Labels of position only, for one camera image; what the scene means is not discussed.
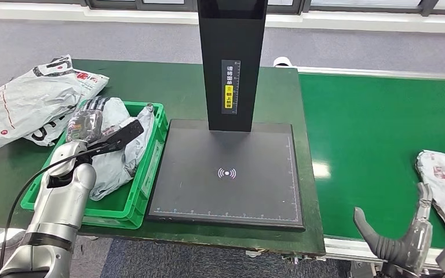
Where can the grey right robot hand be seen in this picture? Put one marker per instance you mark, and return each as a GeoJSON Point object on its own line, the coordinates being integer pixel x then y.
{"type": "Point", "coordinates": [406, 253]}

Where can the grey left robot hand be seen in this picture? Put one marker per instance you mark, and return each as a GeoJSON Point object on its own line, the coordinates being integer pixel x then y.
{"type": "Point", "coordinates": [86, 126]}

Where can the grey parcel bag red smear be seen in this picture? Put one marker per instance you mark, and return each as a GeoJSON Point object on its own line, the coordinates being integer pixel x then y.
{"type": "Point", "coordinates": [111, 172]}

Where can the plain grey parcel bag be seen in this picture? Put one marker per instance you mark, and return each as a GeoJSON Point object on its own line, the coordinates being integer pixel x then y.
{"type": "Point", "coordinates": [145, 126]}

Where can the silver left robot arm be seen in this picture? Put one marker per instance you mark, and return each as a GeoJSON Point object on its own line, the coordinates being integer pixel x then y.
{"type": "Point", "coordinates": [61, 207]}

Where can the green conveyor belt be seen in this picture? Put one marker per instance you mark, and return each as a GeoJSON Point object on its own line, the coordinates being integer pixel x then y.
{"type": "Point", "coordinates": [360, 126]}

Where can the black inbound scanner machine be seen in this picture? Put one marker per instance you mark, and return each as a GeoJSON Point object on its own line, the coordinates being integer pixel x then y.
{"type": "Point", "coordinates": [230, 153]}

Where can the white bag red label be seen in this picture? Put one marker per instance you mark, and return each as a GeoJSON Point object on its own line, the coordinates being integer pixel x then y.
{"type": "Point", "coordinates": [92, 79]}

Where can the crumpled white bag black print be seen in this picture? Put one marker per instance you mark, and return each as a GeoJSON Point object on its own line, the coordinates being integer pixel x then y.
{"type": "Point", "coordinates": [30, 101]}

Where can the green plastic crate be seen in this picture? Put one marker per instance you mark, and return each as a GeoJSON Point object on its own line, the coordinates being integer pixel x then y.
{"type": "Point", "coordinates": [122, 207]}

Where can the dark green table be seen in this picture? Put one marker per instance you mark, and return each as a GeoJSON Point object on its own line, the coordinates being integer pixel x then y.
{"type": "Point", "coordinates": [168, 86]}

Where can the chrome round base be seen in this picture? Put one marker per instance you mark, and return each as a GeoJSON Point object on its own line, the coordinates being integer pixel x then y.
{"type": "Point", "coordinates": [0, 238]}

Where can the yellow black scanner label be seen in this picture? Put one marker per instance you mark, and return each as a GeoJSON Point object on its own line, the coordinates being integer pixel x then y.
{"type": "Point", "coordinates": [230, 86]}

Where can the white round roller cap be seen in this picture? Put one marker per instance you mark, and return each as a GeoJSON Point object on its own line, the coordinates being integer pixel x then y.
{"type": "Point", "coordinates": [282, 61]}

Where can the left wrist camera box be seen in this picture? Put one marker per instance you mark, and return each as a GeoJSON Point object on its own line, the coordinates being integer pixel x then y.
{"type": "Point", "coordinates": [124, 134]}

